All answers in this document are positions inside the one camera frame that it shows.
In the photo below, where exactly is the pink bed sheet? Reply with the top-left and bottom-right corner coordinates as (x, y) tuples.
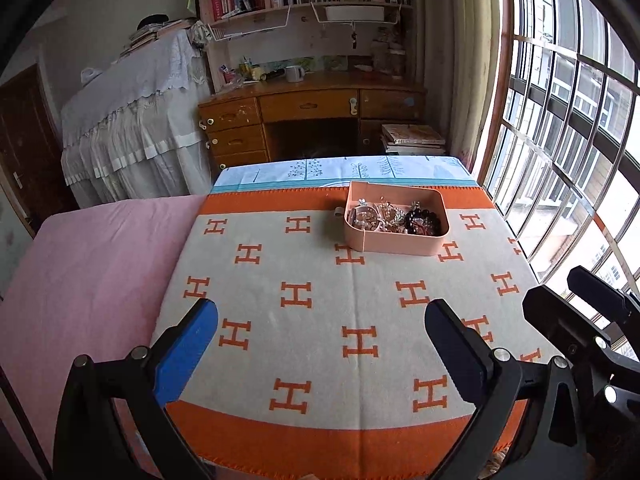
(0, 194), (208, 476)

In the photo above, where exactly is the metal window grille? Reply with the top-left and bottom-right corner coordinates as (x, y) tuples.
(475, 0), (640, 361)

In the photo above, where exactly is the leaf-shaped rhinestone hair comb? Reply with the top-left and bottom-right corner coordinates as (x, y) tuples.
(375, 197), (408, 233)

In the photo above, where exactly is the dark wooden door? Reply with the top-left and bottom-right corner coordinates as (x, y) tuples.
(0, 62), (77, 241)

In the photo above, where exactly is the white wire basket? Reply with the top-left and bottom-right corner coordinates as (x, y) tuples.
(310, 1), (404, 27)
(207, 5), (292, 42)

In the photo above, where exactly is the pink plastic tray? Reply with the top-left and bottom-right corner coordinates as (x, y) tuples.
(331, 180), (451, 257)

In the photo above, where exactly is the dark bead bracelet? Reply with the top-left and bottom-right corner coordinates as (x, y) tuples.
(404, 206), (444, 237)

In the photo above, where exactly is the tree print bed sheet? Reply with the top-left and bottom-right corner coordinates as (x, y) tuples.
(210, 155), (483, 195)

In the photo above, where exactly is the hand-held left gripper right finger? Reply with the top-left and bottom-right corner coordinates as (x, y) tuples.
(424, 298), (591, 480)

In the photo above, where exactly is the orange and cream patterned blanket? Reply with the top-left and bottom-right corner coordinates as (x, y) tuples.
(150, 185), (561, 480)

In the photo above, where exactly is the pile of books and papers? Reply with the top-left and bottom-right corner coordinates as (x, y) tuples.
(120, 15), (198, 58)

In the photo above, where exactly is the amber bead bracelet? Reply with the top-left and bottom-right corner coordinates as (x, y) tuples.
(349, 205), (382, 232)

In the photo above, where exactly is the stack of books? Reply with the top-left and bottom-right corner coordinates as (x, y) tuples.
(381, 123), (447, 156)

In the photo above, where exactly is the wooden desk with drawers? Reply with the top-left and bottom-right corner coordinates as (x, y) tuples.
(197, 71), (428, 171)

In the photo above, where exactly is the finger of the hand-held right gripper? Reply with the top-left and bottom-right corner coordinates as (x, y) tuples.
(567, 266), (640, 325)
(522, 285), (640, 480)

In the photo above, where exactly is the white lace-covered furniture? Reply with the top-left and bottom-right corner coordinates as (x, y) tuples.
(60, 30), (216, 208)

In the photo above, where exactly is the cream curtain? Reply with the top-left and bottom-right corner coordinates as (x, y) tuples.
(412, 0), (506, 181)

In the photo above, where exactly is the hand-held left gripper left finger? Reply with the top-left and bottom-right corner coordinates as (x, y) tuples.
(52, 297), (220, 480)

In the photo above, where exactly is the patterned cloth bag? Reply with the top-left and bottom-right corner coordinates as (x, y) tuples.
(189, 20), (211, 52)

